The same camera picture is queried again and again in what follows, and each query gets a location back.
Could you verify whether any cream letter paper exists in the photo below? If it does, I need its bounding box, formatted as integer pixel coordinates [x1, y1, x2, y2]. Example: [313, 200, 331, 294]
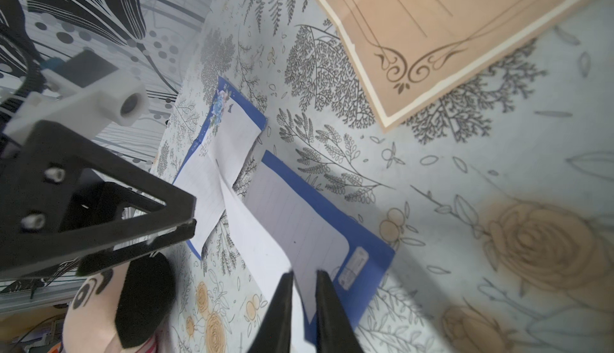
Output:
[316, 0, 591, 131]

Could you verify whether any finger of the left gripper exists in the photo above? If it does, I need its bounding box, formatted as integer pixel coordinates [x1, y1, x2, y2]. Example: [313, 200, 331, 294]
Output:
[1, 121, 174, 279]
[77, 182, 197, 276]

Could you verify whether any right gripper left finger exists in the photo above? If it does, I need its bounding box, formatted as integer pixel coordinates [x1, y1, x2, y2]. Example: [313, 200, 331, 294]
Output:
[247, 272, 294, 353]

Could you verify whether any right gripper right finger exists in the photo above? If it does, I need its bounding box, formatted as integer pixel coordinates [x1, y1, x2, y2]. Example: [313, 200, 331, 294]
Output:
[316, 270, 363, 353]

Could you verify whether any pig plush toy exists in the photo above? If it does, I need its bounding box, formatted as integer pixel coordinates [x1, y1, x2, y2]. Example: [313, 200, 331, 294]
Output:
[62, 253, 176, 353]

